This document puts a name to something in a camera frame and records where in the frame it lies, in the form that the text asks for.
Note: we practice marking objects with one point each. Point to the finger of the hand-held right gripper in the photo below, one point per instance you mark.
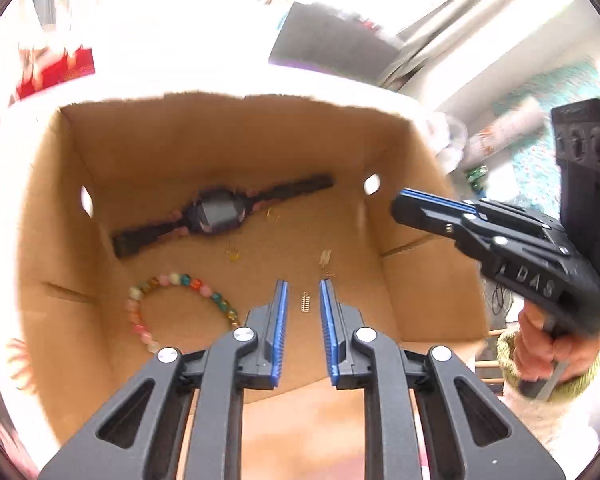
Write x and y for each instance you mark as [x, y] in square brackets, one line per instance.
[440, 197]
[425, 215]

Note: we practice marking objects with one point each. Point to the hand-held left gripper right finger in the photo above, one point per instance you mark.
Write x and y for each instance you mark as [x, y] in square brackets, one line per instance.
[330, 340]

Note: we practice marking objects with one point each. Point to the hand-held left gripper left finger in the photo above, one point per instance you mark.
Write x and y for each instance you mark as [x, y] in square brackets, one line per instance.
[279, 340]

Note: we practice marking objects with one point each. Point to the gold ladder bar pendant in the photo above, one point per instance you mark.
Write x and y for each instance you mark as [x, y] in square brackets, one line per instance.
[305, 302]

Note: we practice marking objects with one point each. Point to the black smart watch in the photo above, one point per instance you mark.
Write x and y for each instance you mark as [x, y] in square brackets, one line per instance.
[217, 212]

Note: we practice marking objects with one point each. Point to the brown cardboard box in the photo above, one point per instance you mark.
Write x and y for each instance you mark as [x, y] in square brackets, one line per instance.
[180, 160]

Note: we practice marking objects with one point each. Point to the person's right hand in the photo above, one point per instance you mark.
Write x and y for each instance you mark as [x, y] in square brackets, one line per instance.
[527, 340]

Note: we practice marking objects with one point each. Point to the green can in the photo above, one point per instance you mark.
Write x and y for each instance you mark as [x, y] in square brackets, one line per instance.
[476, 177]

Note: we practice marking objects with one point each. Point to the white plastic bag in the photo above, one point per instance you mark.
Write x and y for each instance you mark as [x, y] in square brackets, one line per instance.
[447, 140]

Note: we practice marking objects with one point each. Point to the rolled printed poster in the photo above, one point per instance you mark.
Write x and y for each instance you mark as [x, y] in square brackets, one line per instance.
[510, 125]

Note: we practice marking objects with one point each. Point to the wooden chair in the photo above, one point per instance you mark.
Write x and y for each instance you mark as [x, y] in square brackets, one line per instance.
[487, 364]

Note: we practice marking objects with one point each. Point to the white fleece blanket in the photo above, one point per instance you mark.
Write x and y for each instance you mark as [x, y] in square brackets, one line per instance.
[545, 425]

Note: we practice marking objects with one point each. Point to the grey curtain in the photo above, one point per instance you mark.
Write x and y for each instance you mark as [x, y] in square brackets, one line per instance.
[455, 15]

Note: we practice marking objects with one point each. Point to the grey cabinet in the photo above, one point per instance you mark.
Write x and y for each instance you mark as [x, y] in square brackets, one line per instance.
[330, 45]

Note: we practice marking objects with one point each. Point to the red box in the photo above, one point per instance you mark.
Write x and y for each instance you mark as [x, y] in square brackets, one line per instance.
[55, 72]

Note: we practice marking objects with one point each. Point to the teal patterned wall cloth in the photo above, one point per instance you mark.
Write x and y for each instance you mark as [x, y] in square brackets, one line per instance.
[570, 85]

